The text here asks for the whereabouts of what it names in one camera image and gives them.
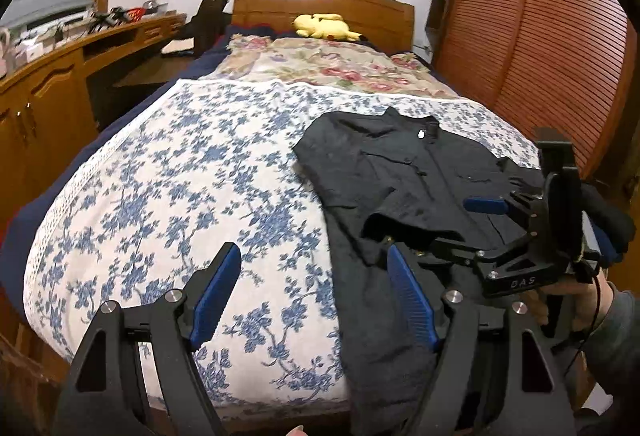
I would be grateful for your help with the person's right hand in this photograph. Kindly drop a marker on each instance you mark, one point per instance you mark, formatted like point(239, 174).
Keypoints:
point(585, 301)

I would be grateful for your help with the wooden bed headboard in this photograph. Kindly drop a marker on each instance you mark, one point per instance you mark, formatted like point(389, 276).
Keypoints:
point(325, 1)

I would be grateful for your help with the navy bed cover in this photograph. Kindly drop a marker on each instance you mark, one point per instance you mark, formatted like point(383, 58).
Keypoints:
point(30, 221)

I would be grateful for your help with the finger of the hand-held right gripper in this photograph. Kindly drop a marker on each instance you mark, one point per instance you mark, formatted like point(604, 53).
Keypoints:
point(485, 205)
point(460, 250)

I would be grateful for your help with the black shirt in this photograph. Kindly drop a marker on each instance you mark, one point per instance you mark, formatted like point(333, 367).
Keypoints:
point(390, 176)

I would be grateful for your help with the wooden louvered wardrobe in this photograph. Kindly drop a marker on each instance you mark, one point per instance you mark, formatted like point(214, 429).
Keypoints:
point(540, 31)

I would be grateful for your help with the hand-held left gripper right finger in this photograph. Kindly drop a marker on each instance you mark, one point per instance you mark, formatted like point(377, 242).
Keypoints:
point(410, 296)

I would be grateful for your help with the yellow plush toy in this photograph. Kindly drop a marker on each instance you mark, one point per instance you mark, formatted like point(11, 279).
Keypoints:
point(322, 26)

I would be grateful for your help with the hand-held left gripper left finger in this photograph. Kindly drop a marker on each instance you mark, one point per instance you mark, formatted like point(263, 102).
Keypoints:
point(217, 296)

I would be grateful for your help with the person's right forearm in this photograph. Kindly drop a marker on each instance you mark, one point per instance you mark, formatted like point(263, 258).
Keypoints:
point(617, 346)

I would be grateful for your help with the black chair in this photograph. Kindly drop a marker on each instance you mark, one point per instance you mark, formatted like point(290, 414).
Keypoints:
point(207, 23)

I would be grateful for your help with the blue floral bed sheet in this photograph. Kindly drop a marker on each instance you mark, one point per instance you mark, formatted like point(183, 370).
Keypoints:
point(175, 196)

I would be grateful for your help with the wooden desk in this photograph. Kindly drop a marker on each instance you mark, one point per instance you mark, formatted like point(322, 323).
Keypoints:
point(55, 86)

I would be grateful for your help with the pink floral blanket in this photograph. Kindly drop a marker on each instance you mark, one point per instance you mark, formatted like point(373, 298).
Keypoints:
point(325, 61)

